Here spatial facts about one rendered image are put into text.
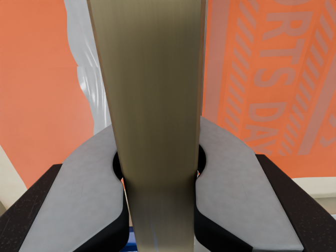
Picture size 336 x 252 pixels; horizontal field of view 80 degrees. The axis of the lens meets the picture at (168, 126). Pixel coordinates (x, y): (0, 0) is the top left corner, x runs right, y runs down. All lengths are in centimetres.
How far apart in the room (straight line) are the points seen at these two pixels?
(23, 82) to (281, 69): 31
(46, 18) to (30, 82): 8
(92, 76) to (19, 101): 10
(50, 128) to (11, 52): 10
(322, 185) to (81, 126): 41
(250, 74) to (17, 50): 27
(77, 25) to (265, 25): 20
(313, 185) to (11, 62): 48
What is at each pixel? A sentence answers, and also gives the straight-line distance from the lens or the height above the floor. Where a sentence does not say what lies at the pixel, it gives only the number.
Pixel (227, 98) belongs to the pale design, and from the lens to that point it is 27.
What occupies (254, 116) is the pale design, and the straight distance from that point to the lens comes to 30.
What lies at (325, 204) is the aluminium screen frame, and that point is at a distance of 47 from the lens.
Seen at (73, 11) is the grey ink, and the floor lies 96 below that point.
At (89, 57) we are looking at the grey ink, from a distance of 25.
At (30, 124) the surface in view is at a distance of 33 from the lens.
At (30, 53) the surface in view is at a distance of 28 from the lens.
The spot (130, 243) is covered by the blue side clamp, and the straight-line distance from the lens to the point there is 40.
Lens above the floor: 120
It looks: 59 degrees down
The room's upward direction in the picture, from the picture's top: 176 degrees clockwise
